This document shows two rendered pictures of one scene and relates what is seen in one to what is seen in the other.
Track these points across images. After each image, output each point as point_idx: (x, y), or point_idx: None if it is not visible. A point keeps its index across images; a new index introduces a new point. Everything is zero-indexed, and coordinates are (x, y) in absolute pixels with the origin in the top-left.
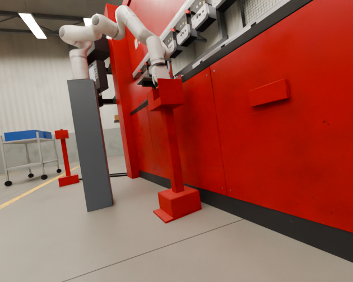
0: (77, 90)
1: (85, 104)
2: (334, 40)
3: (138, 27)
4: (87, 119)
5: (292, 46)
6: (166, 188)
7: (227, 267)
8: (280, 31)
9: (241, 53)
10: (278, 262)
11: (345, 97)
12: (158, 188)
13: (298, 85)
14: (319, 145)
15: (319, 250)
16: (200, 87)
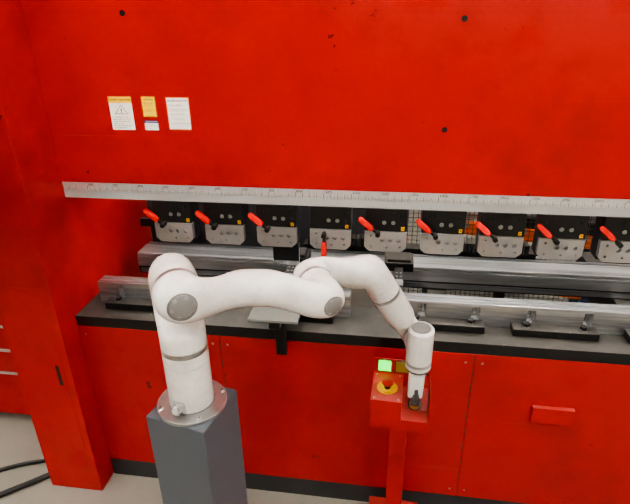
0: (217, 442)
1: (228, 460)
2: (617, 398)
3: (410, 315)
4: (231, 488)
5: (587, 387)
6: (280, 495)
7: None
8: (582, 370)
9: (532, 365)
10: None
11: (609, 433)
12: (259, 500)
13: (581, 416)
14: (581, 459)
15: None
16: (446, 371)
